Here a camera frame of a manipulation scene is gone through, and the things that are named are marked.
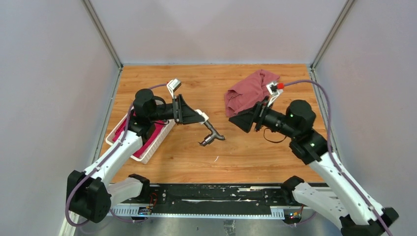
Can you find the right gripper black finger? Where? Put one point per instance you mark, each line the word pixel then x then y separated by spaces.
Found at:
pixel 249 110
pixel 244 121

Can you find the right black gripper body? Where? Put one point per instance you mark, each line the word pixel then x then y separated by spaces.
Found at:
pixel 264 115

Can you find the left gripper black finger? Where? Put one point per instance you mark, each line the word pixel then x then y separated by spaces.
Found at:
pixel 192 119
pixel 189 106

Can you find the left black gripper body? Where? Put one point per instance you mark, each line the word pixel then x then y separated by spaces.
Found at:
pixel 176 109

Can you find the white pipe elbow fitting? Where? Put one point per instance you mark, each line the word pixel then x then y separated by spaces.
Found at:
pixel 203 115

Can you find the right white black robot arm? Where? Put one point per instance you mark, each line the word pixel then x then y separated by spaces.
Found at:
pixel 353 211

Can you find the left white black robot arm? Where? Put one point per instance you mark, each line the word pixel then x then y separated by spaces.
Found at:
pixel 120 153

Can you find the white plastic basket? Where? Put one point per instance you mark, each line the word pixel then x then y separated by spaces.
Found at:
pixel 145 153

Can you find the dusty pink cloth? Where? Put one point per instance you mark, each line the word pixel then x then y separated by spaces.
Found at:
pixel 247 92

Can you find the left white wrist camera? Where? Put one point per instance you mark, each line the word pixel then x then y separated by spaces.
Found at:
pixel 172 86

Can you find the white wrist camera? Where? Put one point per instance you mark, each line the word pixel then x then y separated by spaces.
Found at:
pixel 172 86
pixel 275 89

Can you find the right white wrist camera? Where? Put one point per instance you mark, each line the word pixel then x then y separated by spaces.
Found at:
pixel 275 89

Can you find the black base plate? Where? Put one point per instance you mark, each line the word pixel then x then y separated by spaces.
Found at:
pixel 213 200

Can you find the aluminium frame rail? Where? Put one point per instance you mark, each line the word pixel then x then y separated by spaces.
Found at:
pixel 136 197

